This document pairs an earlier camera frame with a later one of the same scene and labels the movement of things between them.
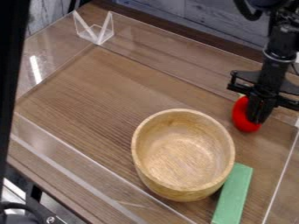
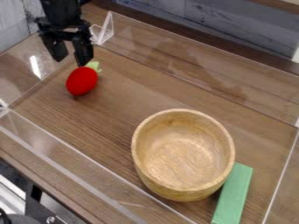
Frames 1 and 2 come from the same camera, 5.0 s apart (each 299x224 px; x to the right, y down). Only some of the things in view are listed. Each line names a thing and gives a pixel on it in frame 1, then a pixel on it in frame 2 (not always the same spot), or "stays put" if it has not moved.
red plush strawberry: [240, 118] -> [81, 80]
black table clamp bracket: [46, 216] stays put
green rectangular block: [232, 196] stays put
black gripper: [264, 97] -> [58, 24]
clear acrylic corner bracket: [96, 33] stays put
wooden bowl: [183, 152] stays put
